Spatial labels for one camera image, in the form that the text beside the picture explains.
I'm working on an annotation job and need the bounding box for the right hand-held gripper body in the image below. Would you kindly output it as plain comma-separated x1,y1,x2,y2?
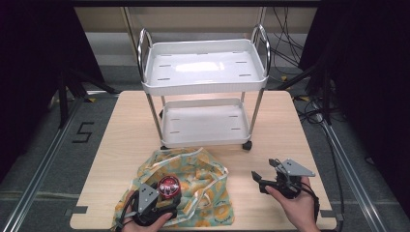
258,158,316,199

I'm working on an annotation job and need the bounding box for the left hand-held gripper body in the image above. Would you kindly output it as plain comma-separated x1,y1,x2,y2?
131,183,172,227

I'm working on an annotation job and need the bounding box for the red round can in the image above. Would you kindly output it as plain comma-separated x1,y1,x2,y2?
157,175,180,198

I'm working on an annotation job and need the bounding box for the yellow green patterned cloth bag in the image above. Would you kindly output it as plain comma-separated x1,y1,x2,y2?
110,147,236,231

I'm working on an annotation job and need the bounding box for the white two-tier trolley cart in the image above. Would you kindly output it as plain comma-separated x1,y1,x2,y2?
136,23,272,152

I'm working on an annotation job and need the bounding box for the person's left hand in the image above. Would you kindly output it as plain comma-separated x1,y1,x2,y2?
122,189,174,232

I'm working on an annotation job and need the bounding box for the person's right hand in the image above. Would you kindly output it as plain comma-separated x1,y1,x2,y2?
265,176,320,232

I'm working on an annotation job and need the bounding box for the black metal stand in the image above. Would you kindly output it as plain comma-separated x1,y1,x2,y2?
55,66,121,130
274,56,334,126

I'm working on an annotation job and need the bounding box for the dark curtain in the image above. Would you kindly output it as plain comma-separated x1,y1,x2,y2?
299,0,410,220
0,0,105,183

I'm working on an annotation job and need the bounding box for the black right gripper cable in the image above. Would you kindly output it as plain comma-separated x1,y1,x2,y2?
299,183,321,224

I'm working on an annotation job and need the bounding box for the black floor cable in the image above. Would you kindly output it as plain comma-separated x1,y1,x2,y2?
294,96,346,232

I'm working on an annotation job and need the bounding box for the silver metal floor rail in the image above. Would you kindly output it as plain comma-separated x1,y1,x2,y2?
0,96,85,232
317,117,390,232

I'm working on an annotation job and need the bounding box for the bundle of black hanging cables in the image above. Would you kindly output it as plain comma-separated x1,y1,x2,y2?
270,6,307,71

